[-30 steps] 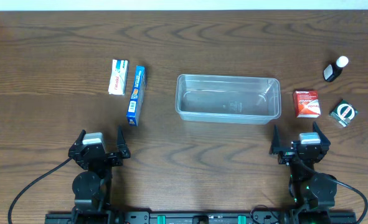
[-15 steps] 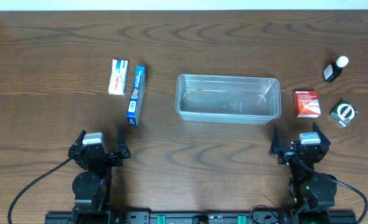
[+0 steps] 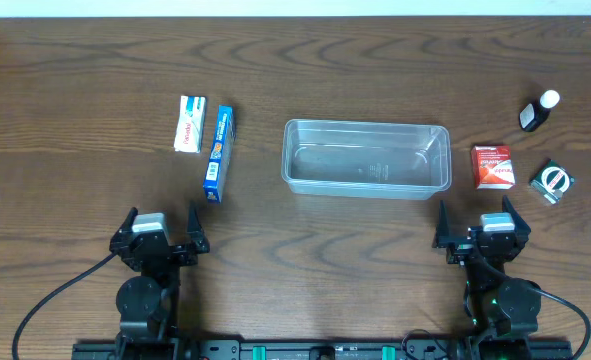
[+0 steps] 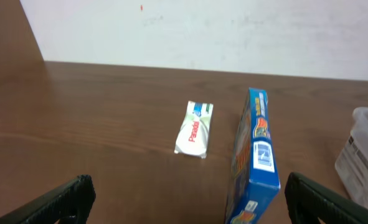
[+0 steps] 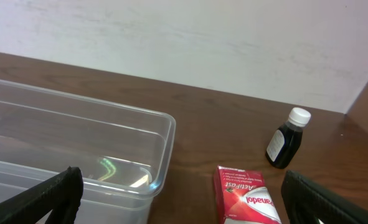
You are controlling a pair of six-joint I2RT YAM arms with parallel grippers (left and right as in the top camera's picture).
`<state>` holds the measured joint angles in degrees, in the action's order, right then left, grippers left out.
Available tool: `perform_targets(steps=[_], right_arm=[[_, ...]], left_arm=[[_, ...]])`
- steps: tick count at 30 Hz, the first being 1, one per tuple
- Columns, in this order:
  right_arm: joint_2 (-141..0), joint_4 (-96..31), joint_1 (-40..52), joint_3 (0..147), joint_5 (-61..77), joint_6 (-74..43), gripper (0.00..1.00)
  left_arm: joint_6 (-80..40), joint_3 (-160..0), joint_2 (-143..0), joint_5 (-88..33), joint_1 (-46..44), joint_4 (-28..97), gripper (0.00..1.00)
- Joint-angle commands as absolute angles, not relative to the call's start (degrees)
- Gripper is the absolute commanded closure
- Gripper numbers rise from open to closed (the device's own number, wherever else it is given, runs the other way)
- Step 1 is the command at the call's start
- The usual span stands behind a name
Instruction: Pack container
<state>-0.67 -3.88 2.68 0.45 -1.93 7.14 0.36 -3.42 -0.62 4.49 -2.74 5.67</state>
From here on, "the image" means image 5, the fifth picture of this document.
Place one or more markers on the red Panadol ActiFast box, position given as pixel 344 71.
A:
pixel 242 197

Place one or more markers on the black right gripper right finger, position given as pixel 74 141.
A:
pixel 307 202

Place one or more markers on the dark syrup bottle white cap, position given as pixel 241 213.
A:
pixel 287 138

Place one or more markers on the clear plastic container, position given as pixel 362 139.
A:
pixel 122 151

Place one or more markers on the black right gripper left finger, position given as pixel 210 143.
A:
pixel 57 197

